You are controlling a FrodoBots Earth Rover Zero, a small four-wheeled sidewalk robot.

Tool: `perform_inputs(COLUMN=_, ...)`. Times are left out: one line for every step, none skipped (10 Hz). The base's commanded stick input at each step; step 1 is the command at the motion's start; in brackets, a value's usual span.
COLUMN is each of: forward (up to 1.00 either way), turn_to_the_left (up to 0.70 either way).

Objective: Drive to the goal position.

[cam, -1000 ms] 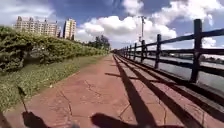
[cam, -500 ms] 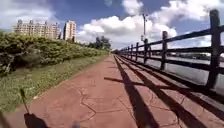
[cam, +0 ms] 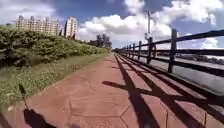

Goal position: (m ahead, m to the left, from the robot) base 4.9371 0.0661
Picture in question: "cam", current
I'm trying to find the grass strip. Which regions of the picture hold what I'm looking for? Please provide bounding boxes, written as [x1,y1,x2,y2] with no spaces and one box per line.
[0,51,113,108]

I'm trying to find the far river bank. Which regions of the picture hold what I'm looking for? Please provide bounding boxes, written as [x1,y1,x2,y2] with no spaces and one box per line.
[155,52,224,66]

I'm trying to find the tall narrow building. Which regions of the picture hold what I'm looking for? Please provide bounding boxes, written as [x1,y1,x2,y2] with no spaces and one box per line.
[63,16,79,40]

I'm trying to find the wide pale apartment building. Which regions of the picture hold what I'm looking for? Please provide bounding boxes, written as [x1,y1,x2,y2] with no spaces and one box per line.
[14,14,63,37]

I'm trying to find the red stone path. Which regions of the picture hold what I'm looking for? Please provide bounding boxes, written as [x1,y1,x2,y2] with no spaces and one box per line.
[0,52,224,128]

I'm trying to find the river water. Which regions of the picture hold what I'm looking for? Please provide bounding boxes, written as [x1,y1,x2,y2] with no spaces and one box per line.
[132,54,224,97]

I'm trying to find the dark wooden fence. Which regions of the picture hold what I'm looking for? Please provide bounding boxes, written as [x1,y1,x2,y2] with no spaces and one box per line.
[115,28,224,102]

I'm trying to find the distant trees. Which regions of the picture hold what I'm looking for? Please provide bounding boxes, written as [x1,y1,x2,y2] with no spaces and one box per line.
[87,32,114,50]

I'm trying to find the green hedge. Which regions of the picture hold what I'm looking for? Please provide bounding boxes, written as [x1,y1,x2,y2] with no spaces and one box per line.
[0,25,111,70]

